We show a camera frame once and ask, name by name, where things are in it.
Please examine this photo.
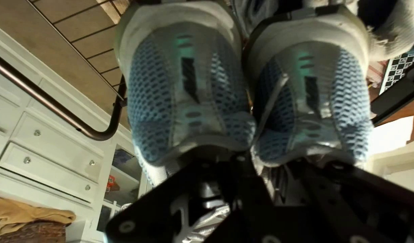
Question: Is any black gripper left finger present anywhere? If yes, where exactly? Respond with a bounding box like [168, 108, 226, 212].
[103, 150, 265, 243]

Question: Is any black metal shoe rack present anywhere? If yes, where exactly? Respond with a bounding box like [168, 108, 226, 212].
[0, 0, 129, 142]

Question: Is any black white computer keyboard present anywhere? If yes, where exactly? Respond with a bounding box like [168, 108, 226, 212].
[377, 50, 414, 95]

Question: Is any white sideboard cabinet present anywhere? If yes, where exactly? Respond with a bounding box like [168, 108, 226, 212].
[0, 22, 153, 243]

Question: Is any tan crumpled cloth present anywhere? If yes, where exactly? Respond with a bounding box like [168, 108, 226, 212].
[0, 196, 78, 238]

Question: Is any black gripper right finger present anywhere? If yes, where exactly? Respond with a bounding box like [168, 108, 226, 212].
[264, 157, 414, 243]

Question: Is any brown woven basket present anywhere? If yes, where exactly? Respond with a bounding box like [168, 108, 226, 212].
[0, 219, 68, 243]

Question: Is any white paper sheet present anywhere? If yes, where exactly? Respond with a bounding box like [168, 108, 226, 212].
[369, 115, 414, 157]

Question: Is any blue grey mesh sneaker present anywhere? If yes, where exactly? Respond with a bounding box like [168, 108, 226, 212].
[113, 0, 258, 189]
[241, 0, 376, 170]

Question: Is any brown wooden dining table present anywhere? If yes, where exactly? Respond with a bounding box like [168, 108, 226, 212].
[380, 96, 414, 146]

